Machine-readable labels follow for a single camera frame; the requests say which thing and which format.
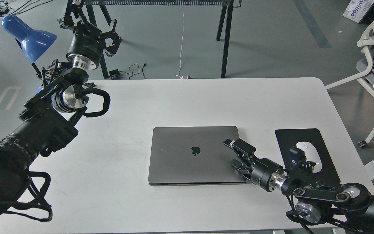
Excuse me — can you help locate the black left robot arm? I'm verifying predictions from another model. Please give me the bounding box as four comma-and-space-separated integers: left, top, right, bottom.
0, 0, 122, 222

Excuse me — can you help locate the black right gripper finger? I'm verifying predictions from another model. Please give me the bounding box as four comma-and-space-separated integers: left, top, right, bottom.
230, 159, 252, 180
223, 139, 256, 163

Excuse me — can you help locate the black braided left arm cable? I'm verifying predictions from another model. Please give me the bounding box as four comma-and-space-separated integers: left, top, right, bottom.
73, 88, 111, 118

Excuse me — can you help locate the black power adapter with cable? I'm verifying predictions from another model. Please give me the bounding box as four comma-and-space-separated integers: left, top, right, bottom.
109, 63, 147, 80

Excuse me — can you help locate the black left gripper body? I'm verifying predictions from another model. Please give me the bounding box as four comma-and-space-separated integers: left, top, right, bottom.
66, 25, 106, 71

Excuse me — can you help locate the black mouse pad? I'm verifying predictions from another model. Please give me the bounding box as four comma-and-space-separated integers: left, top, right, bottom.
275, 128, 341, 186

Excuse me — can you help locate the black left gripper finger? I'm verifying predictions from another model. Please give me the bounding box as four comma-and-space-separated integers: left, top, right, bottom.
101, 20, 122, 57
58, 0, 88, 31

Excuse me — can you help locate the white computer mouse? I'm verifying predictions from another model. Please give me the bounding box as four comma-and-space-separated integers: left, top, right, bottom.
296, 142, 322, 173

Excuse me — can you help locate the white cardboard box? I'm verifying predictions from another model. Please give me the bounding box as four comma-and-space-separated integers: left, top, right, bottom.
342, 0, 374, 23

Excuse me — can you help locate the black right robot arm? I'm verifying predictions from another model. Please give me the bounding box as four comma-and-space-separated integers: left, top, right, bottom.
223, 139, 374, 234

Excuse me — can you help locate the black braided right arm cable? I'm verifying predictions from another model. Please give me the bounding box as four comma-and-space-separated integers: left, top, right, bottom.
286, 195, 340, 234

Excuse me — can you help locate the blue desk lamp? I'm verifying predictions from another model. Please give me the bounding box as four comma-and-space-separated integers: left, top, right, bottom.
1, 14, 57, 78

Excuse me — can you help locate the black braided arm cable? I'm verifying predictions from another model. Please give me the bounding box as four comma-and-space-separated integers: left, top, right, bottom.
286, 195, 340, 234
73, 88, 111, 118

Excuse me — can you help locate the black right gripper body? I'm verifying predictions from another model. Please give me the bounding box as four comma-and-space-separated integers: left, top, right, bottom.
248, 158, 284, 192

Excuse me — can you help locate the white hanging cable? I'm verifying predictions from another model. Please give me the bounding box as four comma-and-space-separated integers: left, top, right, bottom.
175, 6, 185, 79

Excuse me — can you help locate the grey laptop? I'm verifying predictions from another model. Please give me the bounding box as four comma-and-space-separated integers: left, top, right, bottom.
148, 126, 245, 186

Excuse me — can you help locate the black metal table frame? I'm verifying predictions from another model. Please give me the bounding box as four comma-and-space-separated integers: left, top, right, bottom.
85, 0, 241, 79

